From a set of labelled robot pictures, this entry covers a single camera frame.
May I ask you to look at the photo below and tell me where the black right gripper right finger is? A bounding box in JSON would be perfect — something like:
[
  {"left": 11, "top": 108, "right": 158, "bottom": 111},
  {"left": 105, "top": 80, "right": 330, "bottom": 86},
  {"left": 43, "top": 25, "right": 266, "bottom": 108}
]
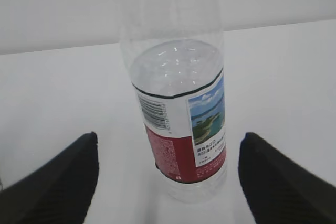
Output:
[{"left": 238, "top": 132, "right": 335, "bottom": 223}]

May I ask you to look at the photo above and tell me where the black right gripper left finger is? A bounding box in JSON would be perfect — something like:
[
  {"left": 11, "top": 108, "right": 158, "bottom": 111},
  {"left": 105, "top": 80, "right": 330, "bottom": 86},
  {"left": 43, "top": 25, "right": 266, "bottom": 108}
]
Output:
[{"left": 1, "top": 132, "right": 99, "bottom": 223}]

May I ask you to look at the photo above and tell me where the clear water bottle red label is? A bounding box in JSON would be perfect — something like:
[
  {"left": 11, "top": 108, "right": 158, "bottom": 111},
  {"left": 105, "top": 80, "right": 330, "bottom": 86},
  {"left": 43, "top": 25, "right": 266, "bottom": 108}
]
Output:
[{"left": 119, "top": 0, "right": 227, "bottom": 202}]

